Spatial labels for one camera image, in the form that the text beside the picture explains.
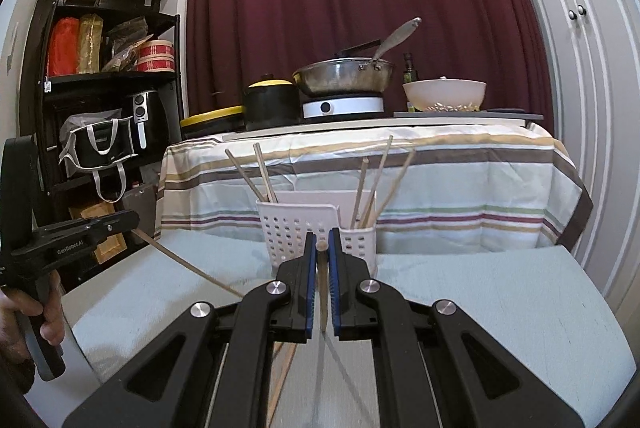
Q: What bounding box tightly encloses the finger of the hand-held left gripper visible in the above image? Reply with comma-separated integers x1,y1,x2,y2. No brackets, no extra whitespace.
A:
33,213,141,243
74,209,137,223

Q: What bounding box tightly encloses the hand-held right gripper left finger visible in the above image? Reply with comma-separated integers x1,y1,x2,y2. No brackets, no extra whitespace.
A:
62,232,321,428

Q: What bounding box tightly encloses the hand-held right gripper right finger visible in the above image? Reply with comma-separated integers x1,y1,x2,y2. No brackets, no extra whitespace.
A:
327,228,586,428

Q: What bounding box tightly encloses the white perforated plastic basket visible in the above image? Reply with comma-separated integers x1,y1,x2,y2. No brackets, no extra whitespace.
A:
255,190,377,277

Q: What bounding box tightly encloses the person's left hand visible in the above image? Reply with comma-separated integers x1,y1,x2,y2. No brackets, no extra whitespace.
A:
0,277,67,363

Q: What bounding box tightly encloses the wooden box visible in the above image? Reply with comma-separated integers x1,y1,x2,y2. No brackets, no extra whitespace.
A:
67,200,129,265

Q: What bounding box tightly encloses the dark flat board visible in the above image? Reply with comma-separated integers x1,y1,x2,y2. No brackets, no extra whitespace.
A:
122,182,161,240

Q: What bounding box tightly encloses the black air fryer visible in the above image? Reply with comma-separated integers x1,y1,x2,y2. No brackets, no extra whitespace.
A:
124,90,169,148

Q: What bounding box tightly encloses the flat pan with yellow lid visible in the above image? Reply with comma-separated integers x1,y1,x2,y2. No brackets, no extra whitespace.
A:
179,105,247,139

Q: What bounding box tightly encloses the striped tablecloth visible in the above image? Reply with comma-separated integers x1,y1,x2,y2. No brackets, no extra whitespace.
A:
154,120,594,253

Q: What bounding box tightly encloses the red package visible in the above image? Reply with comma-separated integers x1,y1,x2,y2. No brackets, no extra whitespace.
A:
47,18,81,77

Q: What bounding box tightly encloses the gold package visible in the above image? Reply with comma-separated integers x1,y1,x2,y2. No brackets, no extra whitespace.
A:
77,14,105,74

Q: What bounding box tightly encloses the red striped round tin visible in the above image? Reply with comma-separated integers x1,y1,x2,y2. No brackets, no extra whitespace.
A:
135,40,175,73

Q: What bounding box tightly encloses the dark plastic bag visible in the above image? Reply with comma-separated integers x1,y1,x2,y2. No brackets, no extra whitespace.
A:
102,18,154,72

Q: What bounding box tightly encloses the black shelf rack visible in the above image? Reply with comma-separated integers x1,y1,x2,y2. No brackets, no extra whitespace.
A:
30,0,184,231

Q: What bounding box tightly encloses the white induction cooker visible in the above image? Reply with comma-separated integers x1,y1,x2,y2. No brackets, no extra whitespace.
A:
301,92,385,119

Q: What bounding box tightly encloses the black pot with yellow lid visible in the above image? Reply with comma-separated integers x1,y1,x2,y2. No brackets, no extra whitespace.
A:
243,73,301,132

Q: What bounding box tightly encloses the steel wok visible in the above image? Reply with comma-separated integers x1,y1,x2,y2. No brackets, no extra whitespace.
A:
292,40,396,98

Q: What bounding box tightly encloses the white colander bowl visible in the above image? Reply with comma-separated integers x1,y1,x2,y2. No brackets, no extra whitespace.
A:
402,77,488,113

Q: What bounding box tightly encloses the grey tray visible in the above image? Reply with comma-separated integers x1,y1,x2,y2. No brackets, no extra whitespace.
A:
393,107,545,122

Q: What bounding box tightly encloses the white cabinet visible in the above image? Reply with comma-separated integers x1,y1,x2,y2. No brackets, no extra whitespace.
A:
487,0,640,314

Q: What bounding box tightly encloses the black bag with white handles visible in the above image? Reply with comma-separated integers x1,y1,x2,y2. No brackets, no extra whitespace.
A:
58,109,139,204

